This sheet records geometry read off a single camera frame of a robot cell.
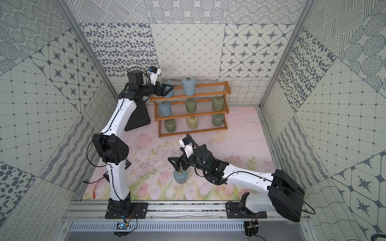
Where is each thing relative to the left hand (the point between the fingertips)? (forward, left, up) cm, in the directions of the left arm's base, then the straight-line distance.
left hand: (174, 85), depth 82 cm
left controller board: (-61, +23, -38) cm, 75 cm away
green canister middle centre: (-1, -9, -14) cm, 17 cm away
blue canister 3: (-40, -5, -29) cm, 50 cm away
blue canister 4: (-4, +7, -14) cm, 16 cm away
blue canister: (-2, +2, -5) cm, 6 cm away
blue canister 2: (0, -8, 0) cm, 8 cm away
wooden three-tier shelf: (+2, -17, -8) cm, 19 cm away
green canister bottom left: (-7, +5, -27) cm, 29 cm away
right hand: (-33, -3, -19) cm, 38 cm away
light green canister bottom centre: (-3, -9, -29) cm, 30 cm away
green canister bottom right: (-1, -27, -28) cm, 39 cm away
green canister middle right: (+1, -25, -14) cm, 29 cm away
